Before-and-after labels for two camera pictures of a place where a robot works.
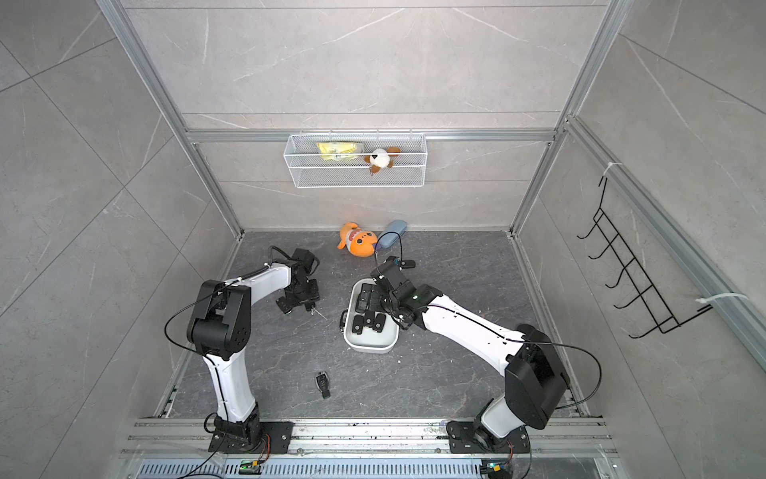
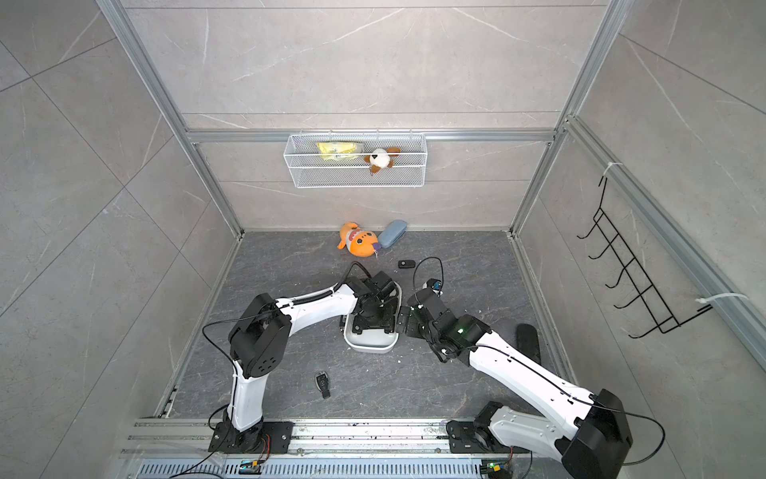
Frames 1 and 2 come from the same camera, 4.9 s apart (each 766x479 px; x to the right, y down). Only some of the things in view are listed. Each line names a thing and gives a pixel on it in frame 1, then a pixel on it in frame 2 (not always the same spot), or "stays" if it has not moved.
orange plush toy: (357, 241) stays
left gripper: (315, 295) → (389, 320)
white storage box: (369, 327) stays
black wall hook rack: (647, 300) stays
